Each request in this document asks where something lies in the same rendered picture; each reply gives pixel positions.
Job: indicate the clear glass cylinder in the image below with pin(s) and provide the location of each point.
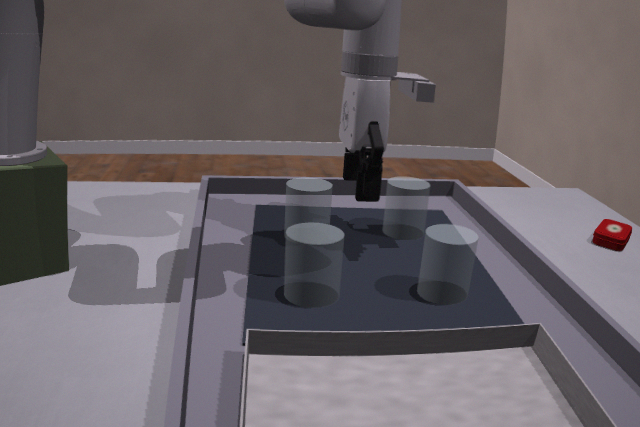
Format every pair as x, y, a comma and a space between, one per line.
447, 264
307, 200
313, 264
406, 208

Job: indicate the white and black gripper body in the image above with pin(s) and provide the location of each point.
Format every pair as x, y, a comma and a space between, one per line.
365, 99

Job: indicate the red square tin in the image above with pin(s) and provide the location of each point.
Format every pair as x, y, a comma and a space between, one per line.
612, 234

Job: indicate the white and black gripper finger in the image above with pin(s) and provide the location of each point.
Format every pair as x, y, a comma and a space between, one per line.
351, 165
368, 184

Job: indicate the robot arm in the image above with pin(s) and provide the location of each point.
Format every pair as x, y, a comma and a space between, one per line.
20, 56

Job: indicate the dark grey flat mat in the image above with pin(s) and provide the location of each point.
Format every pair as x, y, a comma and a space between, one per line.
378, 283

